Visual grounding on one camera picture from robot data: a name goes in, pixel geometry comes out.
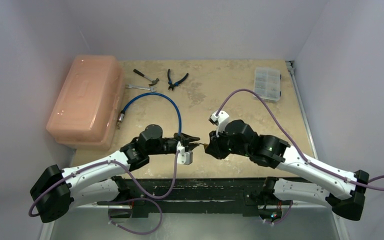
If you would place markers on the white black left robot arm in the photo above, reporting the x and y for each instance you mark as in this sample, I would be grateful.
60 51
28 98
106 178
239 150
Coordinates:
58 190

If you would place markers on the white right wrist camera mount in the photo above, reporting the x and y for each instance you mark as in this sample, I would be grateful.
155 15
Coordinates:
220 121

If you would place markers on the black claw hammer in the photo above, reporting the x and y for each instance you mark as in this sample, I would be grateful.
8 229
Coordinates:
152 81

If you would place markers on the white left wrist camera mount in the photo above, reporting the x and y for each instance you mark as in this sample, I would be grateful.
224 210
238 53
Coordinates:
183 156

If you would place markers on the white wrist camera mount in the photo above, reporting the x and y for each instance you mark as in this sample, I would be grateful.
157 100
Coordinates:
183 156
220 121

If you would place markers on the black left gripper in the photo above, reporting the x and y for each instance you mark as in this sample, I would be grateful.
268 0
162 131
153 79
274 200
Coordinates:
186 138

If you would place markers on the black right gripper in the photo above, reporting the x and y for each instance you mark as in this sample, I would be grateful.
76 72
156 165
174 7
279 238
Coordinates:
214 145

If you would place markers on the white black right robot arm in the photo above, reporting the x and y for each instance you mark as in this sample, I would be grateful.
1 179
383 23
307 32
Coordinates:
324 185

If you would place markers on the clear plastic organizer box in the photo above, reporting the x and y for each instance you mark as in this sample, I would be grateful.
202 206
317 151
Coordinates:
267 83

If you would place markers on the silver open-end wrench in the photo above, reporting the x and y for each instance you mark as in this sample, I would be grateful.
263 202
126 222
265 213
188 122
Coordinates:
151 89

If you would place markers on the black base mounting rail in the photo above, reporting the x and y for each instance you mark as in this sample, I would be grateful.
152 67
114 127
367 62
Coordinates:
249 197

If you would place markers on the pink translucent storage bin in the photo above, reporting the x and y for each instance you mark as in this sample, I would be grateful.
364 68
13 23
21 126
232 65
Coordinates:
86 110

